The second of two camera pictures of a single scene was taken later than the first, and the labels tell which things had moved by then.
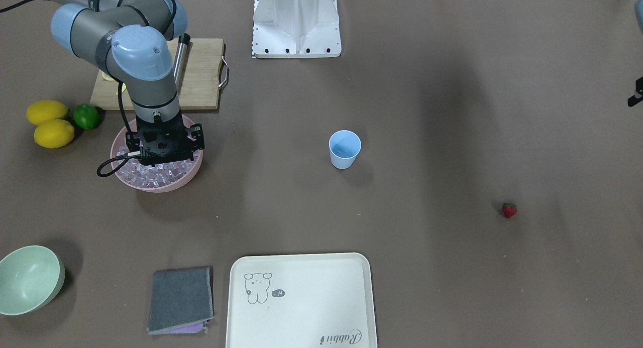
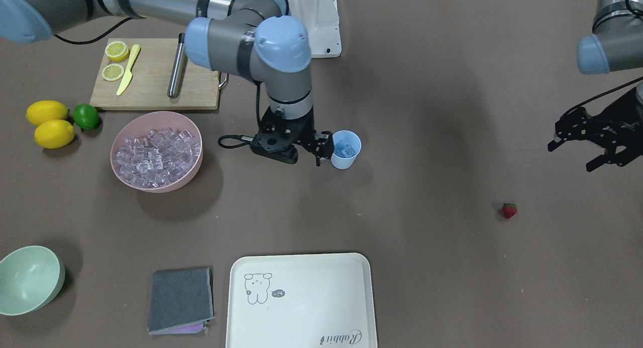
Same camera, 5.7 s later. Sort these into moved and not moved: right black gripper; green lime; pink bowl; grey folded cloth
Moved: right black gripper
Not moved: pink bowl; green lime; grey folded cloth
